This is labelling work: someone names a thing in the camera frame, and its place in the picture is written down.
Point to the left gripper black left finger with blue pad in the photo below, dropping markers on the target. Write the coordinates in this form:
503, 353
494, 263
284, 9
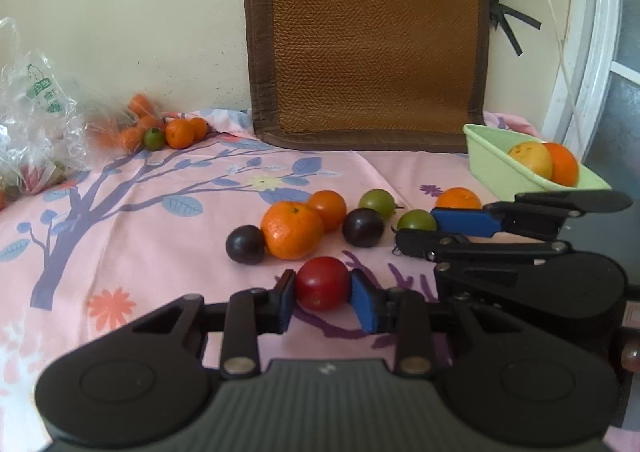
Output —
252, 313

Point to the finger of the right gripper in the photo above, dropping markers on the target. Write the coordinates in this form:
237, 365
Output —
536, 215
439, 247

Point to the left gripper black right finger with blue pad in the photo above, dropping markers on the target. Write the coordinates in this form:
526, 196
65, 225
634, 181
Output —
400, 312

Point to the dark purple plum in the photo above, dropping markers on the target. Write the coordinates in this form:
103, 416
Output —
363, 227
246, 245

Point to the green plum with stem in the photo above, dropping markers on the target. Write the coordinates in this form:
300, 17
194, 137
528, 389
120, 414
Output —
381, 201

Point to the red plum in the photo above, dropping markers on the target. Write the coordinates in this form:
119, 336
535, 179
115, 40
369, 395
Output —
322, 283

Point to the large orange mandarin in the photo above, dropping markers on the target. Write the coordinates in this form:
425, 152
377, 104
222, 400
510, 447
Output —
292, 230

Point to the small orange mandarin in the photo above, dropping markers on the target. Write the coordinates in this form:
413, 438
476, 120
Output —
331, 207

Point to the orange fruits pile by bag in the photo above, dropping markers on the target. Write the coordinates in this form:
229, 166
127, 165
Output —
122, 128

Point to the big orange in basket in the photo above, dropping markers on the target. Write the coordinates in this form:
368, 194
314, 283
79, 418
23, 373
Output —
565, 168

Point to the light green plastic basket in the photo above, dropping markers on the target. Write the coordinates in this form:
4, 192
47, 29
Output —
491, 165

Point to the yellow mango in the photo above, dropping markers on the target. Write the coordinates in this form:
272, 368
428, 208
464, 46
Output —
535, 156

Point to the pink printed bedsheet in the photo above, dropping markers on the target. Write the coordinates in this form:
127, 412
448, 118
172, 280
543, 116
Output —
115, 284

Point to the brown woven seat cushion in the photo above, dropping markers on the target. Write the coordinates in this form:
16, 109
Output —
400, 75

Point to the clear plastic bag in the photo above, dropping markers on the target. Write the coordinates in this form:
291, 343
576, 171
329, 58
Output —
44, 119

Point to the white window frame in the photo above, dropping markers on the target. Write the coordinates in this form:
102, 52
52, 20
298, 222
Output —
591, 52

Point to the mandarin by wall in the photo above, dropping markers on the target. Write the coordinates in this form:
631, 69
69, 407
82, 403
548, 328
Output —
179, 134
200, 128

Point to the green fruit by wall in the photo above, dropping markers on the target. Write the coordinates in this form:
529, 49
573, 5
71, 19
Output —
154, 139

